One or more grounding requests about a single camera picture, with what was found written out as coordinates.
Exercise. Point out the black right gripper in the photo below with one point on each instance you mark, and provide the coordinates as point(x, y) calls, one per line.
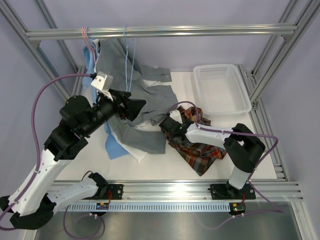
point(173, 141)

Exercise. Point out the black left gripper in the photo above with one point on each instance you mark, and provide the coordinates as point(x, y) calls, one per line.
point(133, 107)

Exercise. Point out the plaid shirt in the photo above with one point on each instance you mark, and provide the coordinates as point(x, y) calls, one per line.
point(199, 156)

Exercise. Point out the light blue hanger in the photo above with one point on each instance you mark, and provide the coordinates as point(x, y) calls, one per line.
point(128, 81)

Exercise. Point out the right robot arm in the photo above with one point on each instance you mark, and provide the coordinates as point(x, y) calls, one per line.
point(243, 147)

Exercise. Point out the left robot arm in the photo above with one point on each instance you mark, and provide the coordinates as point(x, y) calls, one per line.
point(32, 206)

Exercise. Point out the grey shirt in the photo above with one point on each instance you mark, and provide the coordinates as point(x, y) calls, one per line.
point(148, 83)

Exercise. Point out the light blue shirt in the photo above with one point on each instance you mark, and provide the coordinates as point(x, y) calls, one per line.
point(113, 148)

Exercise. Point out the pink hanger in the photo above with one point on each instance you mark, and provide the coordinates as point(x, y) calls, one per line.
point(93, 48)
point(85, 38)

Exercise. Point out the white plastic basket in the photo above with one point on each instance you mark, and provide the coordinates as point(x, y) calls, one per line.
point(221, 90)

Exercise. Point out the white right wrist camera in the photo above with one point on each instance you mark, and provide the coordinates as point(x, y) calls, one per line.
point(175, 115)

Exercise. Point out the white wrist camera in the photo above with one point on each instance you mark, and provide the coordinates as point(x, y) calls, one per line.
point(102, 83)
point(175, 115)

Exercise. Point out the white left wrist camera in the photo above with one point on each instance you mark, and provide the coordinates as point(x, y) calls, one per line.
point(102, 83)

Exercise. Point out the aluminium frame right posts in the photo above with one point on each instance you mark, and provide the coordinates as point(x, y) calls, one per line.
point(284, 88)

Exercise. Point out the aluminium frame posts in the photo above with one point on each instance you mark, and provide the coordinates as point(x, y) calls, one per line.
point(33, 46)
point(284, 88)

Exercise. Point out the aluminium hanging rail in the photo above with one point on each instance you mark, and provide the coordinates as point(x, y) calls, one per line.
point(163, 31)

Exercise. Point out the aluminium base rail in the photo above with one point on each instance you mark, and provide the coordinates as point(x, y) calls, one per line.
point(198, 190)

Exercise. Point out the aluminium frame left posts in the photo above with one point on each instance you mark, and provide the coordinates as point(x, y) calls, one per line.
point(33, 46)

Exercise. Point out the white slotted cable duct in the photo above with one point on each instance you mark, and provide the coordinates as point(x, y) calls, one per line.
point(150, 207)

